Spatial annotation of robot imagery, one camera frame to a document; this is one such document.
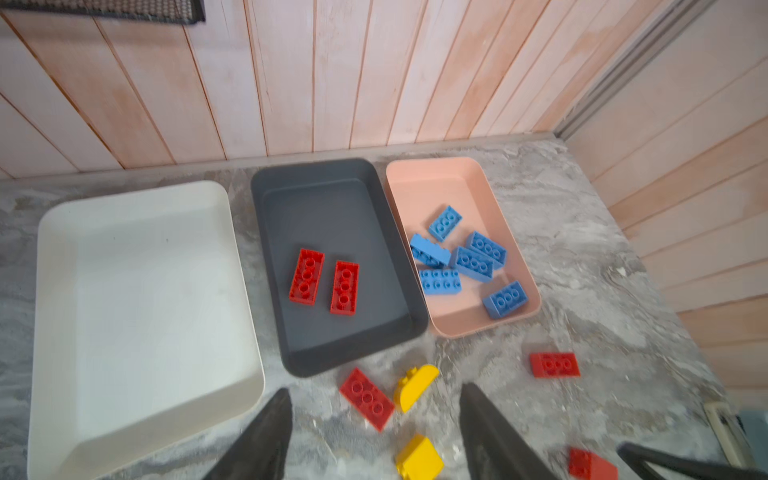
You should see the pink plastic tray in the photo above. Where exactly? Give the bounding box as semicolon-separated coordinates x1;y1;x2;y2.
386;157;542;338

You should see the light blue device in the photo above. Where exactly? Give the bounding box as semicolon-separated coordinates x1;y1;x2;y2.
703;402;767;473

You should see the black wire mesh basket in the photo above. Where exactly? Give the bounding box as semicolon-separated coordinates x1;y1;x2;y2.
1;0;206;25

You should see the white plastic tray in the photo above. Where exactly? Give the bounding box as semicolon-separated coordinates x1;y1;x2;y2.
27;181;265;479

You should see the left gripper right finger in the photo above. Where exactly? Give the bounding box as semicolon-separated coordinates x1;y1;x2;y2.
459;383;556;479

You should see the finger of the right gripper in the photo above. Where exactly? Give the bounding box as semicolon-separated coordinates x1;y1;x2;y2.
617;442;767;480

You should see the dark grey plastic tray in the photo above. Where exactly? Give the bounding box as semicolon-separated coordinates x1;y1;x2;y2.
251;158;429;378

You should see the red lego brick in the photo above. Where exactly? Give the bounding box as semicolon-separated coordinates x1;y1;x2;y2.
529;352;581;379
568;447;618;480
289;248;325;305
330;260;359;316
339;368;395;432

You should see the yellow curved lego brick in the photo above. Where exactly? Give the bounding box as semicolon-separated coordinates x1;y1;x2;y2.
394;364;440;413

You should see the yellow lego brick centre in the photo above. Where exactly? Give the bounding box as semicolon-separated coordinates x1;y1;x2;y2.
395;434;444;480

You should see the blue lego brick low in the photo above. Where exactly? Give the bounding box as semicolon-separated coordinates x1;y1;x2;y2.
450;246;494;283

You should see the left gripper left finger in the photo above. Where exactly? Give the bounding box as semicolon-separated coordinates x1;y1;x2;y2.
204;388;293;480

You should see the blue lego brick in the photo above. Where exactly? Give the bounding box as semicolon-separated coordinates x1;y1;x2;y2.
419;268;462;296
409;233;451;269
465;231;507;270
428;205;463;242
483;281;528;320

